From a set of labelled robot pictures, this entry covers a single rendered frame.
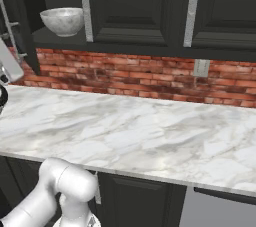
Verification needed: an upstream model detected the white marble bowl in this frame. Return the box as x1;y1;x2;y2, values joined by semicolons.
39;7;85;38

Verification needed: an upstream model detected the dark open shelf unit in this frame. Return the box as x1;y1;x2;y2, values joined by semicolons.
9;0;89;76

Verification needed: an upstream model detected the pale stone cabinet handle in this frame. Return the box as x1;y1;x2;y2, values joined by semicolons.
182;0;202;48
79;0;95;43

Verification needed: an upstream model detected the dark base cabinet door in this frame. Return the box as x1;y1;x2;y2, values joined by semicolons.
95;171;188;227

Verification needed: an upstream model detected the pale base cabinet handle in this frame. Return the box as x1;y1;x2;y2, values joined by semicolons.
94;170;102;206

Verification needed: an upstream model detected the grey dishwasher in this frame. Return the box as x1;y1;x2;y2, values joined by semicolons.
178;185;256;227

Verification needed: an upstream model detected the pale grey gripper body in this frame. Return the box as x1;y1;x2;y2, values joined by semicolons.
0;39;25;84

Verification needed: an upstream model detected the dark base cabinet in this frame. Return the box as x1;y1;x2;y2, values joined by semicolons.
0;155;46;219

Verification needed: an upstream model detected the grey wall socket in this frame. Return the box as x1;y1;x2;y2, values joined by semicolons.
193;58;211;78

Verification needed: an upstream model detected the grey metal wall rack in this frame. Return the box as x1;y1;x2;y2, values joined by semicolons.
0;0;28;61

